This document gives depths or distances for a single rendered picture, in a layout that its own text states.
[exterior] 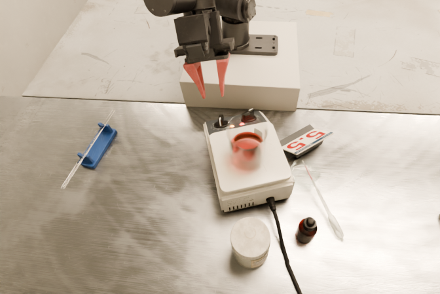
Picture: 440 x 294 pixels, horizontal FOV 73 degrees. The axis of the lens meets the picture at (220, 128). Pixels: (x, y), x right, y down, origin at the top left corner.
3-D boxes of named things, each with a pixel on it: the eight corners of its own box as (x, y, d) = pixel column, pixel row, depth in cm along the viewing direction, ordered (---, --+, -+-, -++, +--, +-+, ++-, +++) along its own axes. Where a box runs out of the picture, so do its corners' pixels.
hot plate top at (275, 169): (208, 136, 55) (207, 133, 54) (271, 122, 55) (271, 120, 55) (221, 195, 47) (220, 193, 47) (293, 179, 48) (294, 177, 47)
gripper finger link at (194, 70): (228, 100, 53) (221, 47, 49) (190, 105, 54) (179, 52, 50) (230, 90, 59) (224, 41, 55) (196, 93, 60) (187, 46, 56)
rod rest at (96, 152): (105, 128, 68) (98, 118, 65) (118, 131, 67) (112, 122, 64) (80, 165, 62) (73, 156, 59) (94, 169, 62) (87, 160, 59)
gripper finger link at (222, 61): (233, 100, 53) (226, 46, 49) (194, 104, 54) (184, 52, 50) (234, 89, 59) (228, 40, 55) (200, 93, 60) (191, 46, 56)
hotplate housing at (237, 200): (203, 129, 65) (198, 105, 59) (260, 117, 66) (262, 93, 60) (224, 227, 52) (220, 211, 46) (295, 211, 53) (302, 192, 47)
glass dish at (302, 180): (301, 158, 59) (302, 152, 58) (324, 175, 57) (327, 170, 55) (283, 176, 57) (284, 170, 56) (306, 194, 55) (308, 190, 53)
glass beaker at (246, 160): (228, 143, 53) (224, 113, 46) (264, 142, 52) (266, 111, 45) (228, 179, 49) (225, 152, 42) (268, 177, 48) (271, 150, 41)
